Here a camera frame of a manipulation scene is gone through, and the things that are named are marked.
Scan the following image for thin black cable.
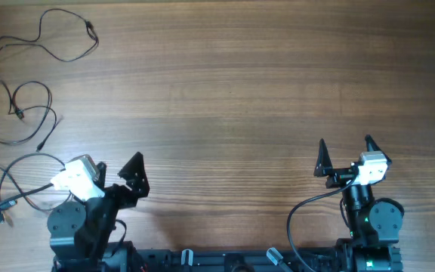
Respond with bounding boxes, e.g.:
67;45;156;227
0;72;59;153
0;8;100;64

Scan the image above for thick black usb cable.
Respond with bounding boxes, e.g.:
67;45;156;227
0;152;73;224

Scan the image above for right camera cable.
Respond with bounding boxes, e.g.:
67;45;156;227
286;175;358;272

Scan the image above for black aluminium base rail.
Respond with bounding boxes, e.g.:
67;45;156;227
137;246;403;272

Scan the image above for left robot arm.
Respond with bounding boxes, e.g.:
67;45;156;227
47;152;150;271

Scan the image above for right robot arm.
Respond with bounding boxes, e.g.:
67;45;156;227
314;135;405;272

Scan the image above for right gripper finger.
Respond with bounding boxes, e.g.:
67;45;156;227
313;138;333;177
365;134;391;165

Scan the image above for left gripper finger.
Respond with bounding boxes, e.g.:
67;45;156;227
95;162;106;188
118;152;150;198

